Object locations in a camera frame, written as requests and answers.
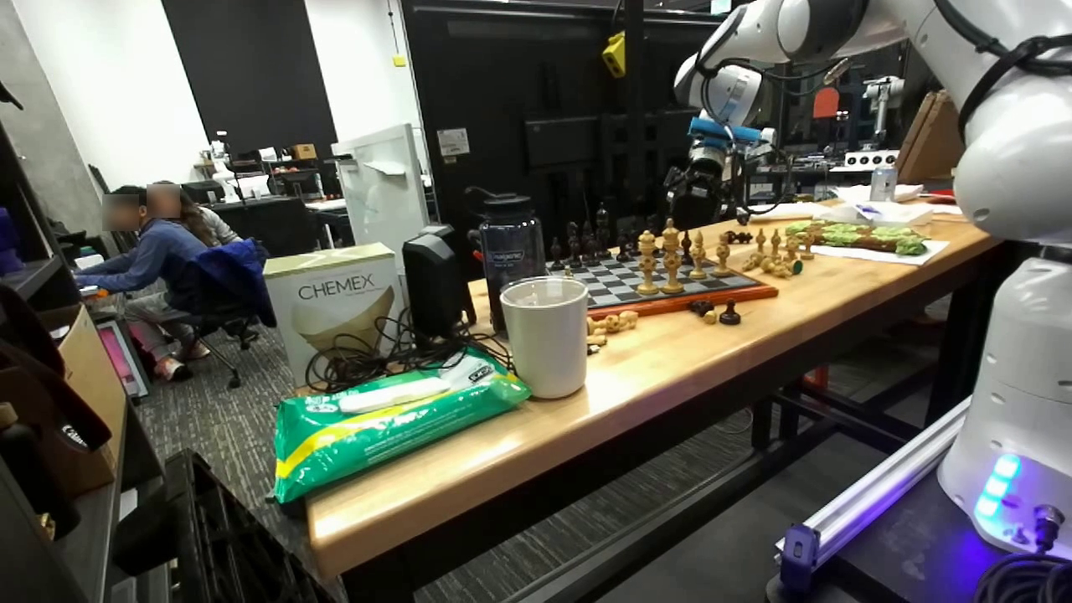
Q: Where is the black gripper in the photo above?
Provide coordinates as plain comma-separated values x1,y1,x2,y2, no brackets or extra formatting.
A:
663,146,748,228

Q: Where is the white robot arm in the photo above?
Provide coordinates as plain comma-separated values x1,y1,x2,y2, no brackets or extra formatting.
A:
674,0,1072,558

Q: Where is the light chess piece board front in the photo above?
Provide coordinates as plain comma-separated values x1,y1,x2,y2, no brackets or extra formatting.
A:
660,219,687,296

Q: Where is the light chess piece on board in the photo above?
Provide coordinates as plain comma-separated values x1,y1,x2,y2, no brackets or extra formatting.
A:
635,233,656,296

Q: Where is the light chess pieces cluster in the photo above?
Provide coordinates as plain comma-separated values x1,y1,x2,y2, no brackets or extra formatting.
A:
712,228,814,280

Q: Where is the wooden framed chess board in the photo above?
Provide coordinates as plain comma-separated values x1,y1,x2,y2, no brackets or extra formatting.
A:
554,257,777,320

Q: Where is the green brown decorated board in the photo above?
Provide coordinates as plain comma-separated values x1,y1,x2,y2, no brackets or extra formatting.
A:
797,223,927,257

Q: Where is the dark pawn front left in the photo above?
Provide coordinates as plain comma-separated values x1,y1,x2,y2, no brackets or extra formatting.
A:
720,302,744,326

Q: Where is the light pieces lying left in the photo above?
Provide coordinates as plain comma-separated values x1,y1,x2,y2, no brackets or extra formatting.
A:
586,313,641,357

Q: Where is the yellow triangular tag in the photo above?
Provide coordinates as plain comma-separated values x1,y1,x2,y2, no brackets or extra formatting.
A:
599,32,625,76

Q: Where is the white tray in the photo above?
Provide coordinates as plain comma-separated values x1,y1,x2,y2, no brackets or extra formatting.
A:
855,188,957,225

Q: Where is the dark glass jar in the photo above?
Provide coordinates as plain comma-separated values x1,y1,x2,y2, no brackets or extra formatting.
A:
476,192,545,331

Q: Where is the green wipes package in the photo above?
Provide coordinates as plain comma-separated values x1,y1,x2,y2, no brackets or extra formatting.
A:
271,349,528,505

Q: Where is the person in grey shirt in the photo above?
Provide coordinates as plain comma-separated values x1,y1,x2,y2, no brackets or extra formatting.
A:
151,180,234,249

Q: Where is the person in blue shirt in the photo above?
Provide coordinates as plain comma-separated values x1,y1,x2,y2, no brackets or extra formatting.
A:
74,184,208,382

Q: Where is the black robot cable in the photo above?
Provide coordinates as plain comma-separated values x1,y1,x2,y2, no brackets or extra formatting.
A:
930,0,1072,131

